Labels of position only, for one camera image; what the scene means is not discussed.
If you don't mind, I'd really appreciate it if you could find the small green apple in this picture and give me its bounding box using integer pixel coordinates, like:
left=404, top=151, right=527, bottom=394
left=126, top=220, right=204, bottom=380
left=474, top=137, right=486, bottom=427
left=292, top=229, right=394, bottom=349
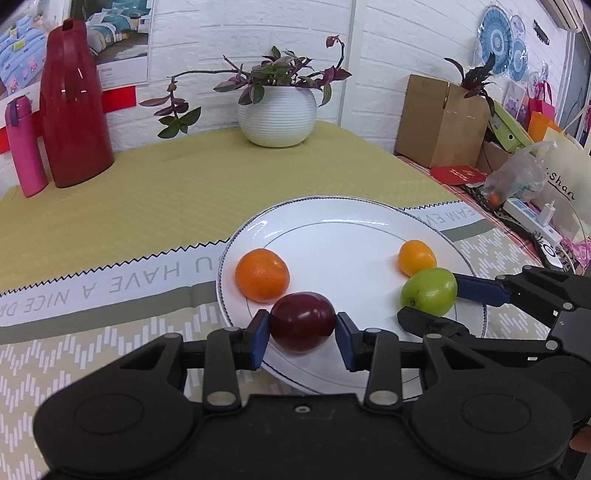
left=400, top=267, right=458, bottom=316

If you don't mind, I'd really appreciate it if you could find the small yellow orange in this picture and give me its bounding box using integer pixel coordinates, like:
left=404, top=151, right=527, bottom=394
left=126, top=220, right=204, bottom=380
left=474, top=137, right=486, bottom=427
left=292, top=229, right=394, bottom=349
left=397, top=240, right=438, bottom=277

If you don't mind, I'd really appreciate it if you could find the dark red plum front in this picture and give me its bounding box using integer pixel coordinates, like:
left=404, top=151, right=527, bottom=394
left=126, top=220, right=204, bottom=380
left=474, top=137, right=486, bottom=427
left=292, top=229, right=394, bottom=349
left=270, top=292, right=337, bottom=354

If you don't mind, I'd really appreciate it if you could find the orange mandarin front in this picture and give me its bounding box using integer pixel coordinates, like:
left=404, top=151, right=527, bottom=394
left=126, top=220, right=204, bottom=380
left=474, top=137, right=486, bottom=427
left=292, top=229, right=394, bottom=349
left=235, top=248, right=290, bottom=303

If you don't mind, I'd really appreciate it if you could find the person hand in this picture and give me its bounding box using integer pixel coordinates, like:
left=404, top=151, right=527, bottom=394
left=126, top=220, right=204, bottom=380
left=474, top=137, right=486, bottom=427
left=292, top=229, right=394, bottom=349
left=570, top=426, right=591, bottom=455

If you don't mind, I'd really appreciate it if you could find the plaid cloth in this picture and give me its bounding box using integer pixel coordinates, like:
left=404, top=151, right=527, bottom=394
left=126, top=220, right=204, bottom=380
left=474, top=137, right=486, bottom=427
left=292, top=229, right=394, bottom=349
left=396, top=154, right=551, bottom=259

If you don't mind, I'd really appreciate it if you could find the white power strip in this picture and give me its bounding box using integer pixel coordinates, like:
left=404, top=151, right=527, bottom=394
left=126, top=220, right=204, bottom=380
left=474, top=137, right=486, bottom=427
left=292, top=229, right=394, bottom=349
left=503, top=198, right=564, bottom=270

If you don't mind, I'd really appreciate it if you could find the clear plastic bag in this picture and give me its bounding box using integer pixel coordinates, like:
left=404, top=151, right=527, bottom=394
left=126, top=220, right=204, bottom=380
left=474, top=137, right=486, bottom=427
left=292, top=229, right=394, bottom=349
left=481, top=141, right=557, bottom=208

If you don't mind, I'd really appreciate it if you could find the red envelope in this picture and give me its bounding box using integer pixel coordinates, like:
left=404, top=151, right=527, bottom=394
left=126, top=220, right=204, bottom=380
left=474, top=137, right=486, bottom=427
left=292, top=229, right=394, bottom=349
left=430, top=165, right=487, bottom=186

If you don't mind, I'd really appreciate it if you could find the white tote bag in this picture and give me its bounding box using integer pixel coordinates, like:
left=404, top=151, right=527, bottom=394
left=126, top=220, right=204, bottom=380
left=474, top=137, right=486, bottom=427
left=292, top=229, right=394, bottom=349
left=528, top=112, right=590, bottom=242

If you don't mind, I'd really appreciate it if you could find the patterned tablecloth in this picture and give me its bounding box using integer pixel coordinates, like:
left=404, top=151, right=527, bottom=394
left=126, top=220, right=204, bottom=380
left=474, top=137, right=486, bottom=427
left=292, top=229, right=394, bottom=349
left=1, top=121, right=536, bottom=479

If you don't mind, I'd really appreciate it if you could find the green box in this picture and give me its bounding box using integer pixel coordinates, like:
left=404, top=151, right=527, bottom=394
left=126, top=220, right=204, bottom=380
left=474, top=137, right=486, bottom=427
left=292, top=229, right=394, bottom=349
left=489, top=100, right=534, bottom=154

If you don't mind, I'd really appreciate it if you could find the brown cardboard box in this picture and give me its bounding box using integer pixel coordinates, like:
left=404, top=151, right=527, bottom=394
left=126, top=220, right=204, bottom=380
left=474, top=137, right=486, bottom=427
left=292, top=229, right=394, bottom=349
left=394, top=75, right=491, bottom=169

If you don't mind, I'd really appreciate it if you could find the dark purple potted plant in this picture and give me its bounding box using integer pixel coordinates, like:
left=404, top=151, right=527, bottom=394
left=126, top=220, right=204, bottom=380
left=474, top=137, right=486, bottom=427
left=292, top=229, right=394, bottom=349
left=445, top=52, right=496, bottom=116

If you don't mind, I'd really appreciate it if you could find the red thermos jug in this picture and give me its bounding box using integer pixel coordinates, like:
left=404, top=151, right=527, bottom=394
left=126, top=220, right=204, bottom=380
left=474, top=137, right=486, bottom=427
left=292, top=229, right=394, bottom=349
left=40, top=19, right=114, bottom=188

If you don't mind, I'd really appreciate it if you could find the white pot purple plant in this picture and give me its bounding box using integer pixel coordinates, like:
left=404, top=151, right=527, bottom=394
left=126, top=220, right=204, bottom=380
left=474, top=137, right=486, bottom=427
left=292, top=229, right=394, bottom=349
left=139, top=35, right=352, bottom=148

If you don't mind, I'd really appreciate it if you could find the pink water bottle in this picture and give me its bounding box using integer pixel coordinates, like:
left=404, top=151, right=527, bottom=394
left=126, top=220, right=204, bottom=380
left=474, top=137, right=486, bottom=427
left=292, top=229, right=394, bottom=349
left=5, top=96, right=48, bottom=197

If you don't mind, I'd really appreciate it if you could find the blue wall decoration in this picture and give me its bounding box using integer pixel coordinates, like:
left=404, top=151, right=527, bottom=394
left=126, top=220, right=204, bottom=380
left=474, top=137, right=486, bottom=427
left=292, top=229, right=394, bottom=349
left=474, top=5, right=529, bottom=82

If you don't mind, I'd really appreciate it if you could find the bedding wall poster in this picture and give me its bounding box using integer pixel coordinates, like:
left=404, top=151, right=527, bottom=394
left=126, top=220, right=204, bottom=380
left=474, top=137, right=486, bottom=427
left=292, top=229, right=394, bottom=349
left=0, top=0, right=156, bottom=156

